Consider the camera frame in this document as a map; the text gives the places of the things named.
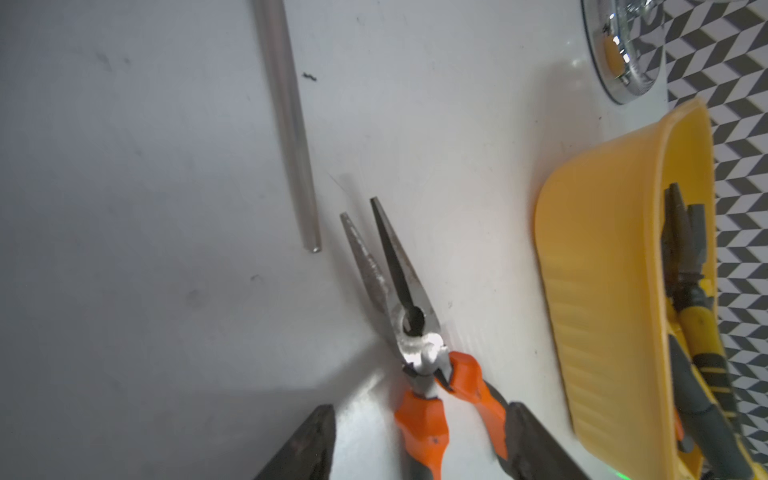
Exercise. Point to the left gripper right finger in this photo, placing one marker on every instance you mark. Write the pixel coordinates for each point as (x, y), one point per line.
(532, 452)

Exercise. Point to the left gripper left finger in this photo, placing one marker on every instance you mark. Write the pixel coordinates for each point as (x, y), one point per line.
(308, 453)

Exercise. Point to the orange long nose pliers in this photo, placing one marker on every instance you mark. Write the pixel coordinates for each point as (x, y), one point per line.
(427, 361)

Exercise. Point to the yellow combination pliers in box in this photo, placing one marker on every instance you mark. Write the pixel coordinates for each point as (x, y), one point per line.
(706, 416)

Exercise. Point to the yellow plastic storage box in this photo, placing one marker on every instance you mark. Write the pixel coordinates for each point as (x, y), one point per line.
(598, 224)

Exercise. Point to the silver metal fork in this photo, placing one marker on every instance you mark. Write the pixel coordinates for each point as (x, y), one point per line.
(275, 44)

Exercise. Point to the chrome wire cup stand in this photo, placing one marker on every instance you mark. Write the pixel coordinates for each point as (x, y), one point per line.
(626, 40)

